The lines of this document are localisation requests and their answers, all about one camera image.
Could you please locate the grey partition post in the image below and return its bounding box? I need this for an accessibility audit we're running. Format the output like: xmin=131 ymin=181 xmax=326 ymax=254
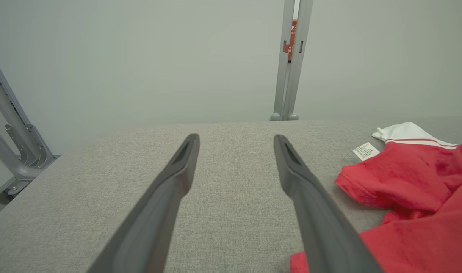
xmin=270 ymin=0 xmax=314 ymax=121

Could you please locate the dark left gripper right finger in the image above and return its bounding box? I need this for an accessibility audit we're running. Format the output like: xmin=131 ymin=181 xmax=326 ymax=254
xmin=273 ymin=134 xmax=383 ymax=273

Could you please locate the red and white jersey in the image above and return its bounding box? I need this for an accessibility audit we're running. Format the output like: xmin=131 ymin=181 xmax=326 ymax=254
xmin=290 ymin=122 xmax=462 ymax=273

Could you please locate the grey metal frame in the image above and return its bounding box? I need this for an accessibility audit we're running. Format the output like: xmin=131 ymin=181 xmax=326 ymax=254
xmin=0 ymin=47 xmax=61 ymax=206

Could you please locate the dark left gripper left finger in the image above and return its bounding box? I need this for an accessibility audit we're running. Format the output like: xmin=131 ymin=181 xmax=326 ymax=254
xmin=88 ymin=133 xmax=200 ymax=273

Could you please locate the red wall sign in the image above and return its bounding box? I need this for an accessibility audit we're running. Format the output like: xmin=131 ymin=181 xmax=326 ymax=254
xmin=283 ymin=19 xmax=298 ymax=63

